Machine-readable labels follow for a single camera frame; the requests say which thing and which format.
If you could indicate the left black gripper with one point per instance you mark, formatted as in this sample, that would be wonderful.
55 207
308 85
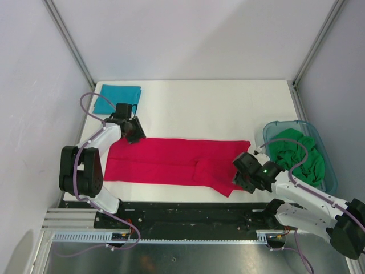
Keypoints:
140 134

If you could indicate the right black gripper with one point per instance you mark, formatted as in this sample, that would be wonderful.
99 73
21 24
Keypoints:
238 179

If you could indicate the red t shirt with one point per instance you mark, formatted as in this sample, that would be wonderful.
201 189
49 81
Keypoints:
181 162

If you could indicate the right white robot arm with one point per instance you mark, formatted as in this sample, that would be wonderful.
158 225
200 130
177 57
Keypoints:
299 205

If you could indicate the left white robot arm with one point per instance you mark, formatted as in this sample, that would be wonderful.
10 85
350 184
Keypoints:
81 173

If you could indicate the folded teal t shirt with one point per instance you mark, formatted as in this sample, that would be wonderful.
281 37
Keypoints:
116 94

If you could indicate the green t shirt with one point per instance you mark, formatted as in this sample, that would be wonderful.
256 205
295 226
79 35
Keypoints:
290 148

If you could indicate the translucent blue plastic bin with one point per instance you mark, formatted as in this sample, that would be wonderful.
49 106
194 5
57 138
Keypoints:
329 184

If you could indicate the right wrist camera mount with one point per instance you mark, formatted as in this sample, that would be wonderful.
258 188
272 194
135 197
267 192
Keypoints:
259 152

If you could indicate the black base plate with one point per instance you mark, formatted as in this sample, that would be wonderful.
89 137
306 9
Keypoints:
146 215

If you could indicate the white slotted cable duct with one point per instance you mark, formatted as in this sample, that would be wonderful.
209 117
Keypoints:
115 238

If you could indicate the right aluminium frame post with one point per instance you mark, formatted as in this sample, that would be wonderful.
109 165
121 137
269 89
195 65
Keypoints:
320 38

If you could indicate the aluminium frame post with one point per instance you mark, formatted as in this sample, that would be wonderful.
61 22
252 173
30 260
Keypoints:
320 38
69 41

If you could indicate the left aluminium frame post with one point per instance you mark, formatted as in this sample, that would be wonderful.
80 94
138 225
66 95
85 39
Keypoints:
69 41

